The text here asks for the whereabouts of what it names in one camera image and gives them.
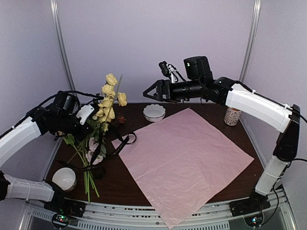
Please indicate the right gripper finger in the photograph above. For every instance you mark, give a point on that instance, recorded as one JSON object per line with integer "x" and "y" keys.
{"x": 155, "y": 96}
{"x": 151, "y": 90}

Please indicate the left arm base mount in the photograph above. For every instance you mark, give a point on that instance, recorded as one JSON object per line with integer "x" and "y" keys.
{"x": 67, "y": 207}

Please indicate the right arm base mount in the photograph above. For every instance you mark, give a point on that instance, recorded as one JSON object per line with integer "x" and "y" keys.
{"x": 248, "y": 205}

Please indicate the right aluminium frame post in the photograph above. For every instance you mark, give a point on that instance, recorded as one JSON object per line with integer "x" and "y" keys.
{"x": 255, "y": 19}

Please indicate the round white bowl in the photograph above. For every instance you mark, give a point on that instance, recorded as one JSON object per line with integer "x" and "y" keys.
{"x": 65, "y": 178}

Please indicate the patterned mug orange inside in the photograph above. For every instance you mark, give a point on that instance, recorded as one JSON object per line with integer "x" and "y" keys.
{"x": 232, "y": 116}

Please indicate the left aluminium frame post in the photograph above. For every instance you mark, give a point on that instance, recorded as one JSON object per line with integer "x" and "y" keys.
{"x": 60, "y": 39}

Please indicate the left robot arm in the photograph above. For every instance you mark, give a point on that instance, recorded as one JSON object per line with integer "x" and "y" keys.
{"x": 59, "y": 113}

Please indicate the scalloped white bowl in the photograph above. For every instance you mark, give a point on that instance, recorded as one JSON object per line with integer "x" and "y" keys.
{"x": 154, "y": 112}

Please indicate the aluminium frame post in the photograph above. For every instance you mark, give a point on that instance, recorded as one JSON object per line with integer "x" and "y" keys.
{"x": 255, "y": 19}
{"x": 60, "y": 39}

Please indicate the small red flower stem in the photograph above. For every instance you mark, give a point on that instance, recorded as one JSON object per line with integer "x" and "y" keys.
{"x": 120, "y": 119}

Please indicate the front aluminium rail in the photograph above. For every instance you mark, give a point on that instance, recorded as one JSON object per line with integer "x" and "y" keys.
{"x": 214, "y": 216}

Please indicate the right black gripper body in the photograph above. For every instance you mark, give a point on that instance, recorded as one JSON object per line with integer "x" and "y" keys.
{"x": 167, "y": 83}

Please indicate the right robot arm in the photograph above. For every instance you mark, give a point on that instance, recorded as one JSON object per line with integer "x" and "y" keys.
{"x": 236, "y": 95}

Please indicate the pink wrapping paper sheet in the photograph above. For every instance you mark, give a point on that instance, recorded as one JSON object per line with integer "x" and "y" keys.
{"x": 181, "y": 162}

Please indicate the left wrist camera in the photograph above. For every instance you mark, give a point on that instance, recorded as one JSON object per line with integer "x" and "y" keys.
{"x": 87, "y": 111}

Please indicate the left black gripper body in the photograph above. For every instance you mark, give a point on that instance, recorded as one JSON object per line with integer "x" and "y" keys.
{"x": 65, "y": 124}

